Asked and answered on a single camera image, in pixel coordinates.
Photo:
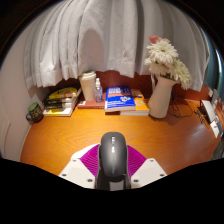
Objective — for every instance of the blue book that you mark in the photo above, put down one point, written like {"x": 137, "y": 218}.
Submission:
{"x": 119, "y": 98}

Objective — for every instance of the yellow and black book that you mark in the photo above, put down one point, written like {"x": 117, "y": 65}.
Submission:
{"x": 63, "y": 93}

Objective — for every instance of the green and black mug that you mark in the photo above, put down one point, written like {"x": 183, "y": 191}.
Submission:
{"x": 35, "y": 112}

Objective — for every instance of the red book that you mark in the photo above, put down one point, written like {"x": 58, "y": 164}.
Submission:
{"x": 90, "y": 104}

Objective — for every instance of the grey book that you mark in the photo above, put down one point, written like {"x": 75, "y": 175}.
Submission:
{"x": 58, "y": 105}

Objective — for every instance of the silver laptop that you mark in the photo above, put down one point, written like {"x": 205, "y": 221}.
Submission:
{"x": 208, "y": 111}

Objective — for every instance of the orange book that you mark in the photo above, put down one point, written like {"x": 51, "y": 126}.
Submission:
{"x": 141, "y": 106}

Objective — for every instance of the clear spray bottle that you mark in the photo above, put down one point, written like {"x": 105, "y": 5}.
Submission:
{"x": 98, "y": 93}

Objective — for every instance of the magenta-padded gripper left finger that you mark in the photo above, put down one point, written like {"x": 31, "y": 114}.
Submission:
{"x": 80, "y": 166}

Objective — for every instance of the white curtain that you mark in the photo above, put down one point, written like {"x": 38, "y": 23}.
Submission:
{"x": 110, "y": 36}

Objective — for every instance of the dark grey computer mouse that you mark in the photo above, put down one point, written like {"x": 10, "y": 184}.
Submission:
{"x": 112, "y": 156}

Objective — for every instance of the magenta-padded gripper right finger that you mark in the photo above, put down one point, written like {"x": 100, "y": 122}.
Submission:
{"x": 145, "y": 166}

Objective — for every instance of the white flower bouquet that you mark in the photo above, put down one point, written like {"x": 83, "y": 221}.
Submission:
{"x": 163, "y": 56}

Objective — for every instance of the cream tumbler with lid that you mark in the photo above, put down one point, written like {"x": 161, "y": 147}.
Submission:
{"x": 88, "y": 86}

